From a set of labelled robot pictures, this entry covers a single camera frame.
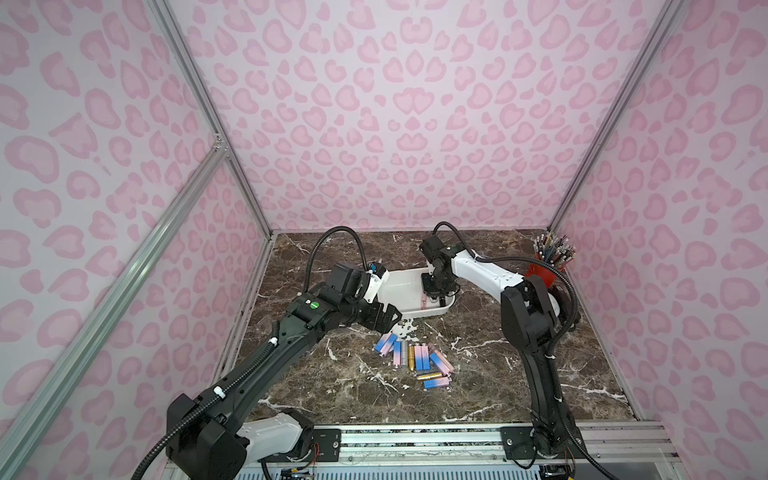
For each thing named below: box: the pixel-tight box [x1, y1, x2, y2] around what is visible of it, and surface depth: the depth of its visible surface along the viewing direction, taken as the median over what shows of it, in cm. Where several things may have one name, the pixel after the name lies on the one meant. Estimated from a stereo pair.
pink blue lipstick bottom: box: [424, 377, 450, 389], surface depth 83 cm
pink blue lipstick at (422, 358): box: [414, 345, 431, 371], surface depth 88 cm
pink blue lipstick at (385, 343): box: [374, 332, 398, 357], surface depth 90 cm
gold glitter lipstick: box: [408, 344, 415, 371], surface depth 88 cm
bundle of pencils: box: [532, 221, 576, 269], surface depth 95 cm
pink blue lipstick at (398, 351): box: [393, 340, 403, 366], surface depth 88 cm
